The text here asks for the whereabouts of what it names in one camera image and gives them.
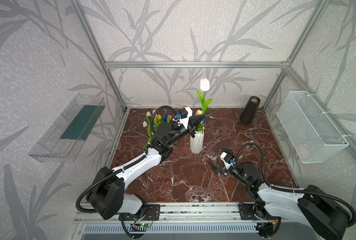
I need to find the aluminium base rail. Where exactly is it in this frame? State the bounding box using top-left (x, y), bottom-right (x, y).
top-left (73, 200), bottom-right (311, 227)

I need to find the left black cable hose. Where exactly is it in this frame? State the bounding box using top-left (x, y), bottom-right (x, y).
top-left (75, 105), bottom-right (178, 214)

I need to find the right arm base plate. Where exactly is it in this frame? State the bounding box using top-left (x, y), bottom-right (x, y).
top-left (238, 201), bottom-right (277, 221)

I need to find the clear plastic wall shelf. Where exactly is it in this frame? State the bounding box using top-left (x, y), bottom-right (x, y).
top-left (29, 94), bottom-right (106, 163)

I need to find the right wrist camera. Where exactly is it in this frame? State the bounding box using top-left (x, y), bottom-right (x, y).
top-left (220, 152), bottom-right (236, 170)

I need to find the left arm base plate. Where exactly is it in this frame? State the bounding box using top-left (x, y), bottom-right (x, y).
top-left (121, 204), bottom-right (161, 221)

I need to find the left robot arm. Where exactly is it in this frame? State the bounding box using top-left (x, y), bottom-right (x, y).
top-left (76, 115), bottom-right (205, 220)

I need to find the black cone vase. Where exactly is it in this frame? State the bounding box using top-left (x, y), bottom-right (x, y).
top-left (239, 96), bottom-right (260, 124)

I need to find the black cable hose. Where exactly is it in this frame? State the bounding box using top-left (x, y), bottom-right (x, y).
top-left (234, 142), bottom-right (356, 228)
top-left (75, 105), bottom-right (178, 214)

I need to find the white wire mesh basket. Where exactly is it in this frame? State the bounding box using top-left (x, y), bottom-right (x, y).
top-left (277, 91), bottom-right (349, 164)

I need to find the pink object in basket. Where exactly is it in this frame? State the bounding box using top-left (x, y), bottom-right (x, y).
top-left (297, 144), bottom-right (310, 160)

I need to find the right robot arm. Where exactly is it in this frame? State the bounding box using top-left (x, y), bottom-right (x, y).
top-left (209, 148), bottom-right (356, 240)

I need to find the white ribbed vase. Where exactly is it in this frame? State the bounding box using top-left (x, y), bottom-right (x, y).
top-left (190, 131), bottom-right (204, 154)

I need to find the right black cable hose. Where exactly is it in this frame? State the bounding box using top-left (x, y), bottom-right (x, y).
top-left (234, 142), bottom-right (356, 228)

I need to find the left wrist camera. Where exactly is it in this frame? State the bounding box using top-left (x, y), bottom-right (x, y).
top-left (176, 107), bottom-right (193, 129)

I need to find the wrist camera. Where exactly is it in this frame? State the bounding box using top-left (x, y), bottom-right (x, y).
top-left (220, 152), bottom-right (236, 170)
top-left (176, 107), bottom-right (193, 129)

